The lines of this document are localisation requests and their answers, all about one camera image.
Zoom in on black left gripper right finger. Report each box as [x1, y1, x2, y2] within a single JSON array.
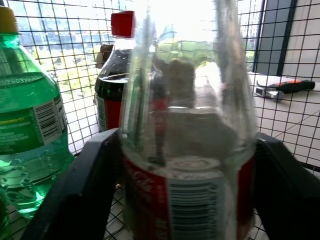
[[252, 131, 320, 240]]

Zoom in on hammer with black orange handle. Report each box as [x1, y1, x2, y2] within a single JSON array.
[[254, 79, 316, 103]]

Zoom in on green plastic soda bottle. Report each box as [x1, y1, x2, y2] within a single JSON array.
[[0, 5, 75, 220]]

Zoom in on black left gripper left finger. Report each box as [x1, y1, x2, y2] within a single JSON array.
[[20, 127, 124, 240]]

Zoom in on black wire grid panel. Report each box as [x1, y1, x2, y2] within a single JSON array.
[[0, 0, 320, 240]]

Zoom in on brown rock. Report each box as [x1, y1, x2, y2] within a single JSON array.
[[95, 43, 115, 70]]

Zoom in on clear glass bottle red label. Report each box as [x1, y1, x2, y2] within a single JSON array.
[[119, 0, 258, 240]]

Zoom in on dark cola bottle red cap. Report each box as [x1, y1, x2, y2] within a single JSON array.
[[94, 10, 137, 133]]

